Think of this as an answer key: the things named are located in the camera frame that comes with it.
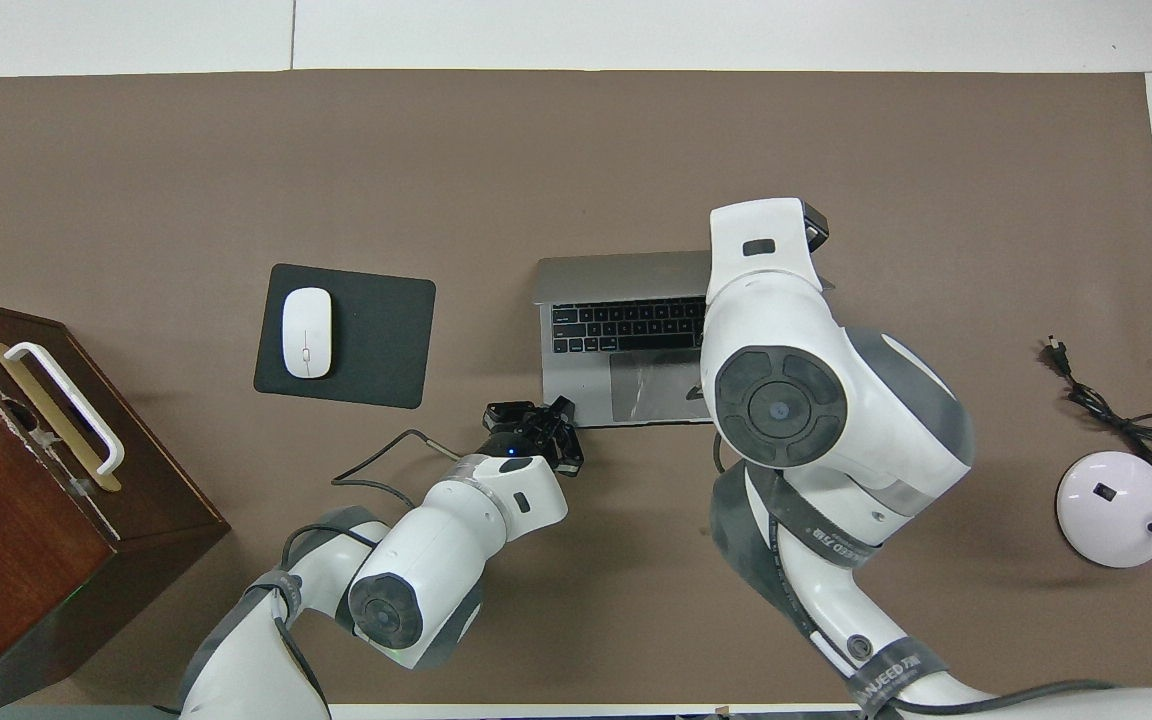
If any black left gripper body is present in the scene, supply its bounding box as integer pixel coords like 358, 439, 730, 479
480, 414, 558, 462

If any silver laptop with apple logo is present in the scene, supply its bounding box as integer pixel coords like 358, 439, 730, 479
533, 249, 835, 430

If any black mouse pad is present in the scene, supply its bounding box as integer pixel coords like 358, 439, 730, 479
253, 263, 437, 410

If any white computer mouse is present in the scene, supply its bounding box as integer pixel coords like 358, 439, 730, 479
281, 287, 334, 380

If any large brown table mat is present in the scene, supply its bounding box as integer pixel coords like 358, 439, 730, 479
0, 68, 1152, 707

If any white desk lamp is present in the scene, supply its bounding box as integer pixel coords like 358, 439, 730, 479
1055, 385, 1152, 569

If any dark wooden box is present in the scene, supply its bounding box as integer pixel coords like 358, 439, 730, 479
0, 292, 232, 719

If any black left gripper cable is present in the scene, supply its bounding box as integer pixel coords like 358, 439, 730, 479
274, 430, 465, 720

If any black lamp power cable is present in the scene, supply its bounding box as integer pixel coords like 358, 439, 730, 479
1047, 337, 1152, 474

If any white box handle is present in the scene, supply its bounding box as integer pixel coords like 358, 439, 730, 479
3, 341, 126, 477

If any brass handle backplate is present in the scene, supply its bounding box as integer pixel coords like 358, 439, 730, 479
0, 340, 124, 494

